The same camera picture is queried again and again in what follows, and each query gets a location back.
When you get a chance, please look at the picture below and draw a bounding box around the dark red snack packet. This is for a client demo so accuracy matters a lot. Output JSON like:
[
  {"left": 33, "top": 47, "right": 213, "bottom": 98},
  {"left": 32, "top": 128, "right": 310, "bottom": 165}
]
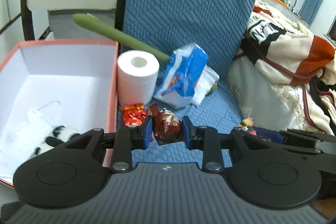
[{"left": 147, "top": 103, "right": 183, "bottom": 145}]

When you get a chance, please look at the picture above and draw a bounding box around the blue white tissue pack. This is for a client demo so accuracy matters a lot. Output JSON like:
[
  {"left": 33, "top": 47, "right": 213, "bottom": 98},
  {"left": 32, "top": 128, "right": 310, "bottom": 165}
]
[{"left": 154, "top": 44, "right": 208, "bottom": 109}]

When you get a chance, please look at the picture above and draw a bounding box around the white textured cloth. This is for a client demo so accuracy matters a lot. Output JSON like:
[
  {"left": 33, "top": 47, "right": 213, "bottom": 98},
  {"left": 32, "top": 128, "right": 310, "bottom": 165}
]
[{"left": 191, "top": 65, "right": 219, "bottom": 106}]

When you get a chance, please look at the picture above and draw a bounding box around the plush panda toy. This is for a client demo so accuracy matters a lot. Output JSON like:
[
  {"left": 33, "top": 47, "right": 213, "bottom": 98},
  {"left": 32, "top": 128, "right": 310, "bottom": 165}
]
[{"left": 31, "top": 126, "right": 81, "bottom": 157}]

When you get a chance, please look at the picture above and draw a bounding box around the white face mask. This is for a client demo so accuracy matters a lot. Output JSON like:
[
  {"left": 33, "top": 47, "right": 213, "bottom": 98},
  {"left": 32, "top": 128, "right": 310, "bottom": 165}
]
[{"left": 1, "top": 100, "right": 62, "bottom": 178}]

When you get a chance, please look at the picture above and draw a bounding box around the red foil snack packet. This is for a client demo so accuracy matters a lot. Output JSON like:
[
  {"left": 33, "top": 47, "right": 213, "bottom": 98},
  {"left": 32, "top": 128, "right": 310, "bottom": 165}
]
[{"left": 121, "top": 103, "right": 146, "bottom": 126}]

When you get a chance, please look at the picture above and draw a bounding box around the white floral bed cover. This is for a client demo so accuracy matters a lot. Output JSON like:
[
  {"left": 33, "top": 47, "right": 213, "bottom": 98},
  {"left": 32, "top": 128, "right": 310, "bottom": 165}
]
[{"left": 227, "top": 56, "right": 329, "bottom": 132}]

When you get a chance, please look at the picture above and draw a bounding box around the white toilet paper roll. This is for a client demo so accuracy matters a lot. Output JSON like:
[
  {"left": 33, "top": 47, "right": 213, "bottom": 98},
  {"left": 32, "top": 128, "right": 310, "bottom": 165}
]
[{"left": 117, "top": 50, "right": 159, "bottom": 106}]

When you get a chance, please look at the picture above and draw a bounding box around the cream red black blanket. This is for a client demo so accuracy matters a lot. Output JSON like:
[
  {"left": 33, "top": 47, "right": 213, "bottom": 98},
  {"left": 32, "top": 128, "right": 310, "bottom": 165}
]
[{"left": 233, "top": 2, "right": 335, "bottom": 135}]

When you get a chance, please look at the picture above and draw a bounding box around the pink cardboard box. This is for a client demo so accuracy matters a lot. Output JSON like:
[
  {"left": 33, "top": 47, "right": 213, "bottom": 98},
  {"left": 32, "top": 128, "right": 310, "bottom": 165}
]
[{"left": 1, "top": 39, "right": 118, "bottom": 186}]

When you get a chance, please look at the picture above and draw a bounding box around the green plush stick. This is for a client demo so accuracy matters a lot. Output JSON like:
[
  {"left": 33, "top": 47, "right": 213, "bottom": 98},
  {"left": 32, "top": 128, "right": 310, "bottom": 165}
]
[{"left": 73, "top": 13, "right": 170, "bottom": 63}]

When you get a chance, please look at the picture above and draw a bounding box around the blue quilted chair cover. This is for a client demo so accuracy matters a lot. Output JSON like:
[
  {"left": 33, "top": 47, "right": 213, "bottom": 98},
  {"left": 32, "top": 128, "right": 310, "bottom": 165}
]
[{"left": 116, "top": 0, "right": 268, "bottom": 169}]

